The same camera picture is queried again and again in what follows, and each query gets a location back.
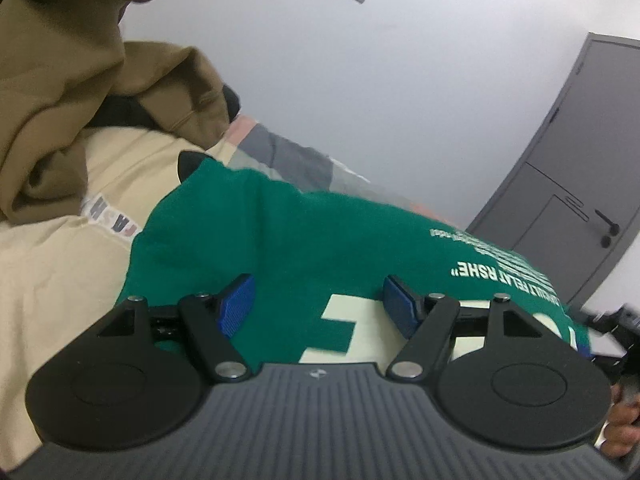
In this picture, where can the black door lock knob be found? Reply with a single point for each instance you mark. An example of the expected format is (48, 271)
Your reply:
(606, 241)

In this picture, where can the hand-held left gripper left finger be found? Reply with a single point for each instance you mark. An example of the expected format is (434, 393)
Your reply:
(235, 305)

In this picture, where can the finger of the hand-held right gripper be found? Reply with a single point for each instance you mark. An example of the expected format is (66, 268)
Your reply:
(607, 361)

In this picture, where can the black clothing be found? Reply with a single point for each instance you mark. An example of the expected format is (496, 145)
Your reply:
(120, 112)

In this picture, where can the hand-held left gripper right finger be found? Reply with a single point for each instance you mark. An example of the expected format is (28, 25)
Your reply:
(400, 305)

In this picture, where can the person's right hand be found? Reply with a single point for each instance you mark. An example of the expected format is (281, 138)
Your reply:
(622, 425)

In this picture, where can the grey door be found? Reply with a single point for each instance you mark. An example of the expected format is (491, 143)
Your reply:
(575, 160)

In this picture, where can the brown hoodie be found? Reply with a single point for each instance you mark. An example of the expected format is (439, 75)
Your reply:
(60, 60)

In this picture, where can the green hoodie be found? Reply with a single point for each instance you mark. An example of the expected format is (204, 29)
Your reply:
(300, 240)

